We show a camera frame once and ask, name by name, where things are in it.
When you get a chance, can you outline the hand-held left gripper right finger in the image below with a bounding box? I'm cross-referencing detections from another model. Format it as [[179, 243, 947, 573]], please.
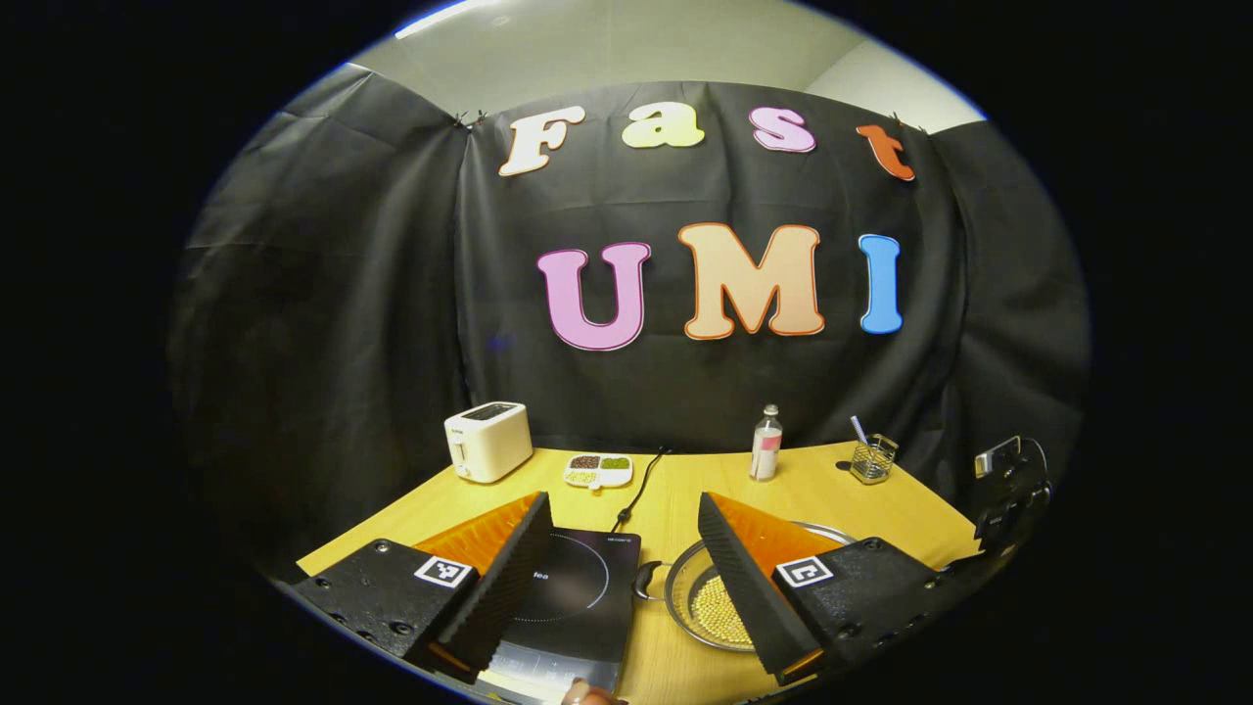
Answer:
[[697, 492, 965, 686]]

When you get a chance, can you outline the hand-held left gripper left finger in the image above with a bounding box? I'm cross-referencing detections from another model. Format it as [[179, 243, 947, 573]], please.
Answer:
[[294, 492, 554, 684]]

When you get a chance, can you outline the heap of yellow soybeans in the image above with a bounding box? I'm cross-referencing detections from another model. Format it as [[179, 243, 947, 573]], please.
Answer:
[[688, 573, 755, 647]]

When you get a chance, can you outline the steel pot with black handles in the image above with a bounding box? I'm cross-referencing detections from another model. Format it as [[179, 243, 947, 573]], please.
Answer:
[[633, 522, 858, 654]]

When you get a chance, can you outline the black induction cooktop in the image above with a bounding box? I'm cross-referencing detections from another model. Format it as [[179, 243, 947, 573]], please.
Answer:
[[480, 527, 643, 698]]

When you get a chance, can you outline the clear bottle with pink label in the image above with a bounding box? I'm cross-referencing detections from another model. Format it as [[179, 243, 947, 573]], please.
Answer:
[[749, 404, 784, 483]]

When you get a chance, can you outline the white toaster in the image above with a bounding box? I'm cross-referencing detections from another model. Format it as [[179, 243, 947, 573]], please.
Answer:
[[443, 401, 534, 485]]

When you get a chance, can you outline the white divided dish of beans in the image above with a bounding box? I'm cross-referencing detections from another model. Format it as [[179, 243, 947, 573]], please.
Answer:
[[563, 453, 634, 491]]

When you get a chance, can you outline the black cooktop power cable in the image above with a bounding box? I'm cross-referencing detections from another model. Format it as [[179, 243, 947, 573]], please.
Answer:
[[612, 446, 674, 535]]

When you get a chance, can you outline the small wire basket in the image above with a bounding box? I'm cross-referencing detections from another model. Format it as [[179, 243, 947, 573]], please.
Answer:
[[849, 434, 900, 486]]

